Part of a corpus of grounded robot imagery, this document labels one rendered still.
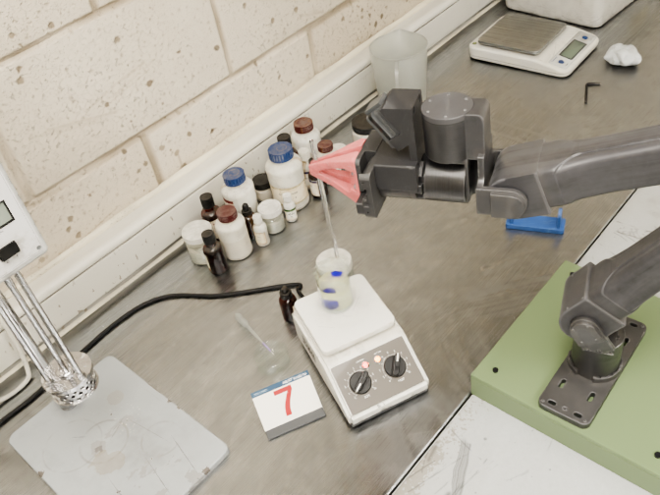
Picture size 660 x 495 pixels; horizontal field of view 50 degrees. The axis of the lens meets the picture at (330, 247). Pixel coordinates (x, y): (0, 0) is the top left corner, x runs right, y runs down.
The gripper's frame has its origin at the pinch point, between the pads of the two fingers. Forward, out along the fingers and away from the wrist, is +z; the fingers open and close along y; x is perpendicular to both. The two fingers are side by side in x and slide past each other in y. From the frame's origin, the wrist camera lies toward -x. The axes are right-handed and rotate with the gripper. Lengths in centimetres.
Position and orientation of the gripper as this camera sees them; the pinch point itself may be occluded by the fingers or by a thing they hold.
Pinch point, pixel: (316, 168)
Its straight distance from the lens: 89.9
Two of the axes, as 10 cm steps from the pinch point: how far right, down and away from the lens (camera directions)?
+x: 1.7, 7.4, 6.5
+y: -3.4, 6.7, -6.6
